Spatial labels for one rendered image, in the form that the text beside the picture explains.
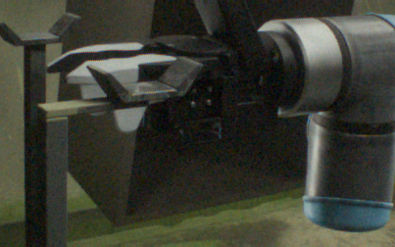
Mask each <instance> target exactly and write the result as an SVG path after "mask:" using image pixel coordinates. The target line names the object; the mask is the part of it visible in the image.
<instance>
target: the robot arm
mask: <svg viewBox="0 0 395 247"><path fill-rule="evenodd" d="M193 1H194V2H195V5H196V7H197V10H198V11H199V13H200V16H201V18H202V20H203V23H204V24H205V27H206V29H207V31H208V32H209V34H206V35H205V36H203V37H202V38H200V37H198V36H189V35H170V36H158V37H156V38H152V39H150V38H146V39H128V40H121V41H112V42H107V43H102V44H95V46H86V47H84V48H81V49H76V50H74V51H70V52H68V53H65V54H64V55H63V56H61V57H59V58H57V59H56V60H55V61H53V62H52V63H50V64H48V65H47V68H46V72H47V73H48V74H56V73H65V72H70V73H69V74H67V75H66V76H65V83H67V84H78V85H79V91H80V93H81V99H92V98H99V97H110V96H109V95H108V94H105V93H104V91H103V90H102V88H101V87H100V86H99V84H98V83H97V81H96V80H95V78H94V77H93V76H92V74H91V73H90V72H89V71H88V69H87V67H86V66H87V65H93V66H95V67H97V68H99V69H102V70H104V71H105V72H108V73H109V74H112V75H113V76H114V77H115V78H116V80H117V81H118V82H120V83H121V84H128V83H135V82H148V81H155V80H159V78H160V77H161V76H162V75H163V74H164V73H165V71H166V70H167V69H168V68H169V67H170V66H171V64H172V63H173V62H174V60H175V59H176V58H178V57H185V58H187V59H190V60H193V61H195V62H198V63H200V64H203V67H202V69H201V71H200V73H198V74H197V76H196V77H195V80H193V82H192V84H191V85H190V87H189V88H188V90H187V92H185V95H184V96H183V97H174V98H168V99H156V100H150V103H149V106H146V107H139V108H134V109H122V110H116V111H111V115H112V118H113V123H114V126H115V128H116V130H117V131H119V132H120V133H124V134H127V133H130V132H132V131H135V130H136V129H137V128H138V125H139V123H140V122H141V118H142V117H143V126H144V127H146V126H148V127H150V128H151V129H154V130H155V131H157V132H161V131H166V130H169V131H173V130H178V129H179V132H181V133H182V134H183V136H182V148H192V147H197V146H206V145H210V144H215V143H224V142H228V141H235V134H236V133H241V132H245V131H255V130H260V129H269V128H274V127H277V117H282V118H287V117H292V116H302V115H307V114H310V117H309V119H308V123H307V137H308V141H309V148H308V161H307V182H306V189H305V196H303V201H304V214H305V215H306V217H307V219H308V220H309V221H311V222H312V223H314V224H317V225H319V226H321V227H326V228H328V229H334V230H337V231H350V232H368V231H375V230H378V229H380V228H383V227H384V226H385V225H386V224H387V223H388V221H389V218H390V210H391V209H392V208H393V204H391V203H392V197H393V186H394V181H395V16H393V15H380V14H374V13H367V14H362V15H361V16H347V17H336V18H332V17H326V18H314V19H313V18H310V19H288V20H277V21H269V22H267V23H265V24H264V25H263V26H262V27H261V28H260V29H257V28H256V25H255V23H254V21H253V18H252V16H251V13H250V11H249V8H248V7H247V5H246V1H245V0H193ZM197 130H199V131H205V130H209V131H212V132H213V133H215V134H218V135H219V136H220V138H217V139H208V140H203V141H195V136H197Z"/></svg>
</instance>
